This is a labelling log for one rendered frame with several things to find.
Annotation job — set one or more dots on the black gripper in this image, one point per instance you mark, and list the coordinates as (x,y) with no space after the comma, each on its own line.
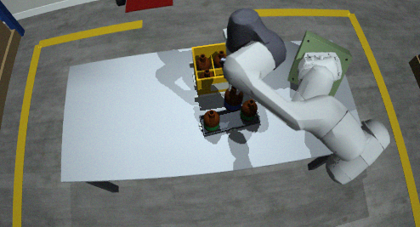
(222,64)

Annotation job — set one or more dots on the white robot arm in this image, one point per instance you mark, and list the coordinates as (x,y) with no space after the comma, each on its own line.
(255,51)

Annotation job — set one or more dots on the brown bottle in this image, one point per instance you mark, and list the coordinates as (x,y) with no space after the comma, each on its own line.
(232,102)
(217,58)
(203,63)
(206,73)
(211,121)
(248,110)

